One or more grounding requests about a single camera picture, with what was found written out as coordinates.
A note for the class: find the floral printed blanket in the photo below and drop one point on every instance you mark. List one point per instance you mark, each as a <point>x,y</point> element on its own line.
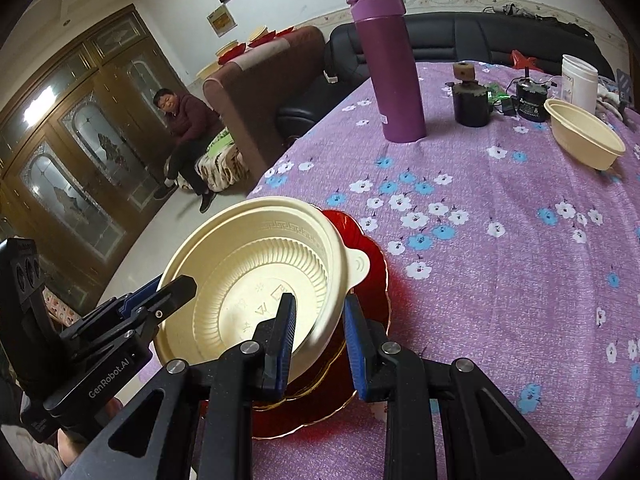
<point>222,165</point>

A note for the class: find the white plastic jar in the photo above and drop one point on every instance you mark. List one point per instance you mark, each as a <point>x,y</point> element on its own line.
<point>579,82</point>

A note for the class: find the black cylinder with wooden knob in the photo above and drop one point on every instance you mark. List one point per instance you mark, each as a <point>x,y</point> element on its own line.
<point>470,105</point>

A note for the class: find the pile of red dishes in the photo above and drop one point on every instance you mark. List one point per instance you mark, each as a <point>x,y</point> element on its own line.
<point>255,40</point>

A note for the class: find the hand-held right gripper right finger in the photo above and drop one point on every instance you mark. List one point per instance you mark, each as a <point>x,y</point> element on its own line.
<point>352,345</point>

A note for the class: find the small yellow wall calendar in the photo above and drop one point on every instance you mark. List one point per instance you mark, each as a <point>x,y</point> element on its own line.
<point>221,20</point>

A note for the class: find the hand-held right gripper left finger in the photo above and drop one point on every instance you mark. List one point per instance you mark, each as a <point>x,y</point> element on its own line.
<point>286,340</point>

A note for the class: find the cream plastic bowl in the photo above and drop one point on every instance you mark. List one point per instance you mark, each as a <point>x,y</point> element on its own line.
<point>240,270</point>
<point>585,135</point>

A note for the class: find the wooden wardrobe with glass doors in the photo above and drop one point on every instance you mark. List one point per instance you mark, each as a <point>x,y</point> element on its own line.
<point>100,110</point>

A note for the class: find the purple floral tablecloth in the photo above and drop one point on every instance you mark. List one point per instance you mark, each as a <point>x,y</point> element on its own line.
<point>500,285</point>

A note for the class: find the green circuit board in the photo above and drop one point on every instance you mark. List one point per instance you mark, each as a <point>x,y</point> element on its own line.
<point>500,97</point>

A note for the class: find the white crumpled cloth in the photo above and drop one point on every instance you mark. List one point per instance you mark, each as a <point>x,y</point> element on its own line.
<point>607,100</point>

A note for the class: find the brown upholstered chair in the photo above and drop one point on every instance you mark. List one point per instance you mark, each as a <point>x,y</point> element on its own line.
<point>250,105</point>

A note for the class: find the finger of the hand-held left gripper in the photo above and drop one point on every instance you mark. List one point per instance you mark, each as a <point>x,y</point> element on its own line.
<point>142,294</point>
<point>165,300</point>

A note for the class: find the black electronic device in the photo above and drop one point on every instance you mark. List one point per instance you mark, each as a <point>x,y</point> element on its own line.
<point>532,102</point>

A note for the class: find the black leather sofa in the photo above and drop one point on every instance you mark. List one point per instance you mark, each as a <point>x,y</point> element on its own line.
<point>450,35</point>

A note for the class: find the purple thermos bottle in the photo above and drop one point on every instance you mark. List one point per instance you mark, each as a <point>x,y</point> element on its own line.
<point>395,70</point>

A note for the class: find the small red object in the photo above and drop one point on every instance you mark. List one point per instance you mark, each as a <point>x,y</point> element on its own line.
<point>522,60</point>

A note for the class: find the person's left hand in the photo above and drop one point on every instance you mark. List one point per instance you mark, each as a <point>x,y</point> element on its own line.
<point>75,442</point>

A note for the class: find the red glass plate white sticker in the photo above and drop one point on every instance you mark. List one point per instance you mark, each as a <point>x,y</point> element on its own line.
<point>310,422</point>

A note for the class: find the dark grey phone stand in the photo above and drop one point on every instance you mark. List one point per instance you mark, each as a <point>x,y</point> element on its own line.
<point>626,87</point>

